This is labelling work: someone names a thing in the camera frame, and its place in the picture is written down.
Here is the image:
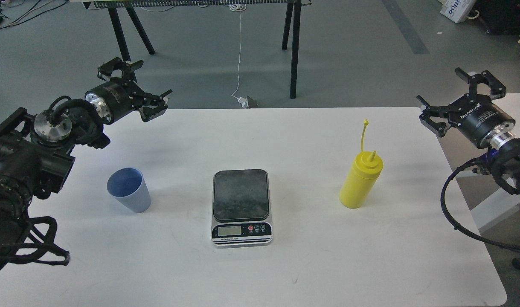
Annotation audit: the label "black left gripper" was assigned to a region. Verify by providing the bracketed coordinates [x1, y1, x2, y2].
[85, 58, 173, 125]

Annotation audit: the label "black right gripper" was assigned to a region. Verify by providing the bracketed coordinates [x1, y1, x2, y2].
[416, 67, 516, 150]

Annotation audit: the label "blue plastic cup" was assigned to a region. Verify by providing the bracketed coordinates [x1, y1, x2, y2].
[106, 168, 152, 213]

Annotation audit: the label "yellow squeeze bottle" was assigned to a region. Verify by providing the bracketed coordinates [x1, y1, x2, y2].
[339, 119, 384, 209]

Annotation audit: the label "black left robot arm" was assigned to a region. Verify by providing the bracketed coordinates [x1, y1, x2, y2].
[0, 58, 172, 271]

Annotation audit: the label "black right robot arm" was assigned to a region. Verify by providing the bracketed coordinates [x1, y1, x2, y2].
[416, 67, 520, 253]

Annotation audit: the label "digital kitchen scale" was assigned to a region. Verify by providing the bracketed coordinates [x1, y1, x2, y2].
[211, 169, 273, 248]

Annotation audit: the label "black trestle table background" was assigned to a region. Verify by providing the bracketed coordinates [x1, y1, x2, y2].
[70, 0, 312, 99]

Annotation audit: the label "white cardboard box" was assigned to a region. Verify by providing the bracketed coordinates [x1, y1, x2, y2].
[440, 0, 477, 23]

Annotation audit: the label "black cables on floor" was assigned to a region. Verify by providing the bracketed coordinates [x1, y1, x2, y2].
[0, 0, 68, 31]

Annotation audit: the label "white cable with charger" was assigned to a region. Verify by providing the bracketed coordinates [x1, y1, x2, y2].
[229, 3, 249, 109]

